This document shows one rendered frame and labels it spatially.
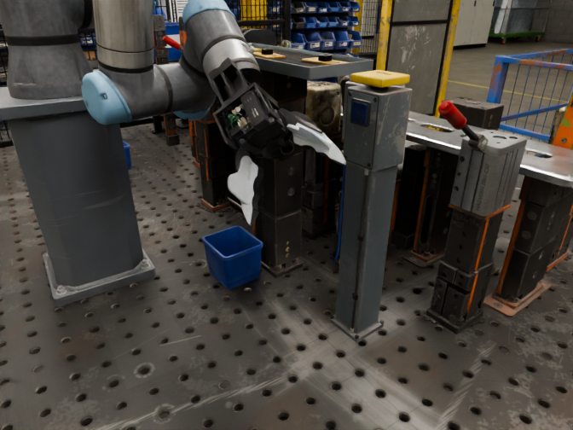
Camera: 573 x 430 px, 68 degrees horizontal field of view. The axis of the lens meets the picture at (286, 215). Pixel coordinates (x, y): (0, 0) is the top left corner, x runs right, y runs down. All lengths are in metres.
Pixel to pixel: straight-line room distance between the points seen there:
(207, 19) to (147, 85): 0.13
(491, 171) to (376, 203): 0.18
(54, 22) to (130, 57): 0.25
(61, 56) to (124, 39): 0.25
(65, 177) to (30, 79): 0.18
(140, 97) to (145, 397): 0.46
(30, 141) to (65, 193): 0.11
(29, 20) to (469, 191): 0.77
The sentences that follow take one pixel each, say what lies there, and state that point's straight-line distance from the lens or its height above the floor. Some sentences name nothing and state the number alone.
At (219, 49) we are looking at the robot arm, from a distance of 0.64.
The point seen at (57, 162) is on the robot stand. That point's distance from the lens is 0.88.
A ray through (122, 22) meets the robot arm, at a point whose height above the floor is 1.23.
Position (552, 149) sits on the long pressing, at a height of 1.00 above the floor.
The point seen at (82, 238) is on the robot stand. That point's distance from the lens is 0.94.
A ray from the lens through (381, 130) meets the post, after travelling 0.63.
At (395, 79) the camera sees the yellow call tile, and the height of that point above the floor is 1.16.
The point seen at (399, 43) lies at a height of 0.89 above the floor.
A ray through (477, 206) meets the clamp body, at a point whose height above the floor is 0.96.
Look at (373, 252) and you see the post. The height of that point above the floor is 0.88.
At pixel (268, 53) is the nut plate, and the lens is 0.83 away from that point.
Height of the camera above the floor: 1.26
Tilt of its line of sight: 27 degrees down
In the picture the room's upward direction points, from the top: straight up
